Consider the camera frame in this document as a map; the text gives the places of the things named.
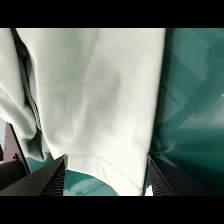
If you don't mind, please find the white T-shirt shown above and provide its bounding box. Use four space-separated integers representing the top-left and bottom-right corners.
0 28 167 197

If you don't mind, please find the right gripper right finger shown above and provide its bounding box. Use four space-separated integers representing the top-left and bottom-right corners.
143 154 222 197

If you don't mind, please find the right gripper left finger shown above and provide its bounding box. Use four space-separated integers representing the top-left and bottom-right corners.
0 154 69 197

